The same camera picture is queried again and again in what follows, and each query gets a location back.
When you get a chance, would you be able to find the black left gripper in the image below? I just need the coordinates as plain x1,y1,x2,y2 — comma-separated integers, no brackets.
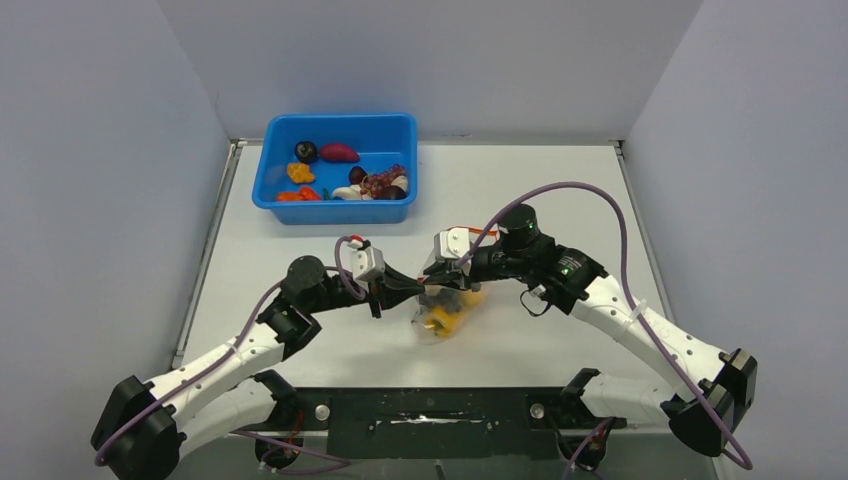
307,261,425,319

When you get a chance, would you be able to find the clear zip top bag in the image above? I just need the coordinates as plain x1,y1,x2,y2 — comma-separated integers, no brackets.
409,225,505,347

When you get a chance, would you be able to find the black grape bunch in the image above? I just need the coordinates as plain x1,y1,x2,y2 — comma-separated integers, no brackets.
418,287,467,315

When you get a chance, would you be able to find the yellow bumpy pepper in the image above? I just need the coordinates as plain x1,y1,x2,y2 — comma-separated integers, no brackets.
425,290,485,339

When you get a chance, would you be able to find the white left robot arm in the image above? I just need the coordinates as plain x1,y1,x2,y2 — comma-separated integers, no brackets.
91,248,425,479

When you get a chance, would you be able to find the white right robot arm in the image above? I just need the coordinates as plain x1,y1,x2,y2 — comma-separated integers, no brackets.
423,204,758,457

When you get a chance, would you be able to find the dark purple passion fruit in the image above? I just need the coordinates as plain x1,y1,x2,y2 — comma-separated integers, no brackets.
378,185,407,200

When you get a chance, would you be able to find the white mushroom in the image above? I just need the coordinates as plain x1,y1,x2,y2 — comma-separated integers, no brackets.
331,185,373,201

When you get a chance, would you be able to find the red grape bunch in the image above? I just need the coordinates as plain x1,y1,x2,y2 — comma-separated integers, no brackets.
359,164,408,200

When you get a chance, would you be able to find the small white garlic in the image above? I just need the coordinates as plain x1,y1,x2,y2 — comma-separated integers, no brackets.
391,176,409,192

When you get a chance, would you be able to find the dark brown chestnut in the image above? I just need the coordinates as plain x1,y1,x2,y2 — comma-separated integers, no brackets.
348,166,368,185

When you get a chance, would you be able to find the red chili pepper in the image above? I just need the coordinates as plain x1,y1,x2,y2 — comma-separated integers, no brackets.
298,186,323,201

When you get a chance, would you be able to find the orange red bumpy pepper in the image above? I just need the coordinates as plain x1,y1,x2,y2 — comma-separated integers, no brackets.
276,191,303,202

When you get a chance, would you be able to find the purple sweet potato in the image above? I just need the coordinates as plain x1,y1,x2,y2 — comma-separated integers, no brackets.
318,143,360,163

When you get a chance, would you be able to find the small orange bumpy pepper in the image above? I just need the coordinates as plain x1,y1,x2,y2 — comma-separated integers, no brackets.
286,162,316,185

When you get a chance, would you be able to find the blue plastic bin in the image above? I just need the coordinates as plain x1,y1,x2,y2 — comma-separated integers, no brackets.
251,112,419,225

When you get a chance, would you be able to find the dark eggplant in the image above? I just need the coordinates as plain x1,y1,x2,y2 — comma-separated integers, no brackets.
293,141,319,164

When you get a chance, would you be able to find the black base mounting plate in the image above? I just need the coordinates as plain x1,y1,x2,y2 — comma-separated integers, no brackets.
248,387,601,460

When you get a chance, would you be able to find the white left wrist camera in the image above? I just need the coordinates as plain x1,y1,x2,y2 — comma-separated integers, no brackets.
348,239,386,283

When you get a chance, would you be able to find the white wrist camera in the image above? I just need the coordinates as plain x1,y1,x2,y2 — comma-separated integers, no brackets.
348,239,386,283
433,227,472,261

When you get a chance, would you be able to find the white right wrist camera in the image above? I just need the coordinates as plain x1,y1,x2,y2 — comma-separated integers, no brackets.
433,227,472,261

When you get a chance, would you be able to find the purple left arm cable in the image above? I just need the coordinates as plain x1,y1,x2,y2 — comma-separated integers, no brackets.
93,235,369,477

